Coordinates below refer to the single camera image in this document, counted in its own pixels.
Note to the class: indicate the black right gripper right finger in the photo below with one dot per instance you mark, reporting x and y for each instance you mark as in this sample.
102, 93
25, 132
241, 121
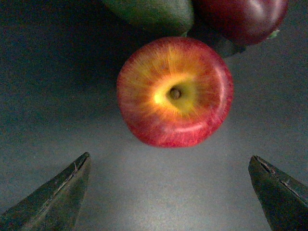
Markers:
284, 200

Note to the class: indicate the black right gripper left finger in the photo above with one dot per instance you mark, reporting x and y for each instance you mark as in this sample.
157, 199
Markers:
55, 205

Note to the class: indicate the red yellow apple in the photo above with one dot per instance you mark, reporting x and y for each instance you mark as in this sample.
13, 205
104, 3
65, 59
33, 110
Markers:
174, 92

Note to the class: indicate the dark red apple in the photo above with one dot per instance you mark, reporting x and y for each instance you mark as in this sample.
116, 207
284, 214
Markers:
244, 22

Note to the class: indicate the black conveyor mat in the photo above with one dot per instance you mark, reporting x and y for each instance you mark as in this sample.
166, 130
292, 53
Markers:
59, 60

